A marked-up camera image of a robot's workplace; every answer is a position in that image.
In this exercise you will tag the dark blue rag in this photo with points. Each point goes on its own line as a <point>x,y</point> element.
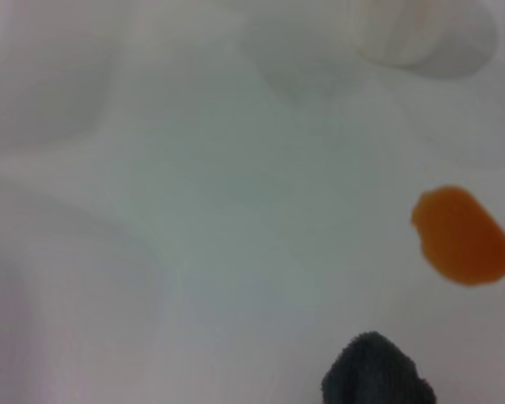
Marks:
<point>374,374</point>

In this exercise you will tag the white paper cup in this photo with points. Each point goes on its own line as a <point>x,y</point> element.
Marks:
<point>408,33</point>

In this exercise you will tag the orange bread roll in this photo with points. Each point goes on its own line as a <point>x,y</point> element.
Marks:
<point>463,235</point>

